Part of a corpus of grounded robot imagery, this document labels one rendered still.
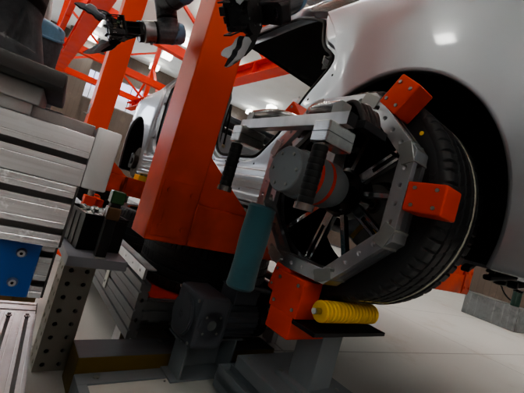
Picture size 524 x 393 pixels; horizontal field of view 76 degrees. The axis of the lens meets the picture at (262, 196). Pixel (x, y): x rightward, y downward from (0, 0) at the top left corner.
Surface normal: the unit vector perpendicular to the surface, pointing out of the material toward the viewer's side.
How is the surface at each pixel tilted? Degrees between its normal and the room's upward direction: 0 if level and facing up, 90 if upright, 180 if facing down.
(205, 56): 90
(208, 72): 90
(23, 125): 90
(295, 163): 90
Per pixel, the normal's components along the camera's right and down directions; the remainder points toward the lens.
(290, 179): -0.76, -0.25
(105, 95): 0.59, 0.14
